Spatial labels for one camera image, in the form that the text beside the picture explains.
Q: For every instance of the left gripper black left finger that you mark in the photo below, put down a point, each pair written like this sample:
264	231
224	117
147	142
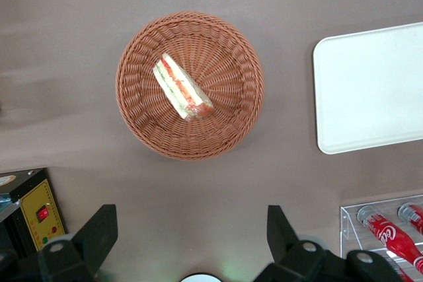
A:
96	235

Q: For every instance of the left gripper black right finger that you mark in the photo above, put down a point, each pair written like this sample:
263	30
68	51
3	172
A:
281	232

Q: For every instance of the triangle sandwich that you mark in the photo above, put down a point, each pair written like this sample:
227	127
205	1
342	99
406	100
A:
180	87

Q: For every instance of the cream plastic tray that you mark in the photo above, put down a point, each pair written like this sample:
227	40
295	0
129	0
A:
370	90

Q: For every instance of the brown wicker basket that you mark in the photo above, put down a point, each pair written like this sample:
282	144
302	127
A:
224	64

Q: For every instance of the black yellow food warmer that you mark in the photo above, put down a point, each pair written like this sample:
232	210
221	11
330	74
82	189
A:
36	209

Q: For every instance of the clear acrylic bottle rack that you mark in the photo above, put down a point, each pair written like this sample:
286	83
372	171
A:
348	222

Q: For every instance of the red cola bottle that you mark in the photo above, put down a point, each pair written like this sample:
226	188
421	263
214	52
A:
414	216
393	237

